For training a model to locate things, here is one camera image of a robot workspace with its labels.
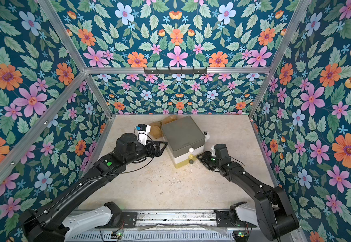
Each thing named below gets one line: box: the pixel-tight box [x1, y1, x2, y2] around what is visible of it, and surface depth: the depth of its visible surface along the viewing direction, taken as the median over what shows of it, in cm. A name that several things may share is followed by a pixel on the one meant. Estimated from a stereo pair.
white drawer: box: [172, 146, 205, 164], surface depth 84 cm
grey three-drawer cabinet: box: [160, 115, 206, 169], surface depth 86 cm
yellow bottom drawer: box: [173, 154, 198, 169], surface depth 91 cm
